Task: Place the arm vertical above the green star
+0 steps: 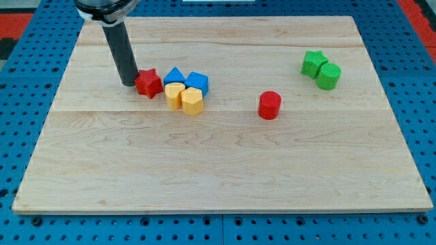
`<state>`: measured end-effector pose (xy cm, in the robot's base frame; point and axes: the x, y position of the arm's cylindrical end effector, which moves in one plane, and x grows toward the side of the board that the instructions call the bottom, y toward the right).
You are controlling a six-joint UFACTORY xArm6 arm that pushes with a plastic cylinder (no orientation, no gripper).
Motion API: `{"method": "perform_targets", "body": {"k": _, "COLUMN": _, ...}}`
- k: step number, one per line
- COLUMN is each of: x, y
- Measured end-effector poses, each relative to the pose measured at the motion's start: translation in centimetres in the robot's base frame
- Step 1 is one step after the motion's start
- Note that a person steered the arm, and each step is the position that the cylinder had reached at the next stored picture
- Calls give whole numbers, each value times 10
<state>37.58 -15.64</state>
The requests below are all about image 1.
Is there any yellow heart block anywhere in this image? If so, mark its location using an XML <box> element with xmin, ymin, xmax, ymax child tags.
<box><xmin>164</xmin><ymin>82</ymin><xmax>185</xmax><ymax>110</ymax></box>

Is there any blue cube block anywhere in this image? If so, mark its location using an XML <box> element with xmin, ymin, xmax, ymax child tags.
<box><xmin>185</xmin><ymin>71</ymin><xmax>209</xmax><ymax>97</ymax></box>

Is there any black robot arm flange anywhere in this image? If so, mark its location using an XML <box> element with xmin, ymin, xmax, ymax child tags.
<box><xmin>74</xmin><ymin>0</ymin><xmax>140</xmax><ymax>27</ymax></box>

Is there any red star block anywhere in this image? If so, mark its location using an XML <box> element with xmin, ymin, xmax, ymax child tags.
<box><xmin>134</xmin><ymin>69</ymin><xmax>164</xmax><ymax>99</ymax></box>

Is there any yellow hexagon block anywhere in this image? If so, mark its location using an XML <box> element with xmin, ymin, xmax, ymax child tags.
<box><xmin>181</xmin><ymin>87</ymin><xmax>204</xmax><ymax>116</ymax></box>

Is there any blue triangle block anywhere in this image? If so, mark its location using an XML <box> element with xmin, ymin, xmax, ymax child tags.
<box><xmin>163</xmin><ymin>67</ymin><xmax>185</xmax><ymax>86</ymax></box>

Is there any green cylinder block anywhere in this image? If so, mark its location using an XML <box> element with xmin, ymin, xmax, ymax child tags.
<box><xmin>315</xmin><ymin>63</ymin><xmax>342</xmax><ymax>91</ymax></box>

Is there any red cylinder block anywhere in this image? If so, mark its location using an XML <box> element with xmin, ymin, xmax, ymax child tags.
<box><xmin>258</xmin><ymin>91</ymin><xmax>282</xmax><ymax>120</ymax></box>

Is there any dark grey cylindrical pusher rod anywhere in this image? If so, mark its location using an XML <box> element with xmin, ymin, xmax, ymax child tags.
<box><xmin>103</xmin><ymin>21</ymin><xmax>139</xmax><ymax>87</ymax></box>

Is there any green star block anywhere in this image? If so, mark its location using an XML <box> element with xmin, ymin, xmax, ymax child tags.
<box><xmin>300</xmin><ymin>50</ymin><xmax>329</xmax><ymax>79</ymax></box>

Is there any light wooden board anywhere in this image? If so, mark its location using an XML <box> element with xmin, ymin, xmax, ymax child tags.
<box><xmin>12</xmin><ymin>16</ymin><xmax>433</xmax><ymax>215</ymax></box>

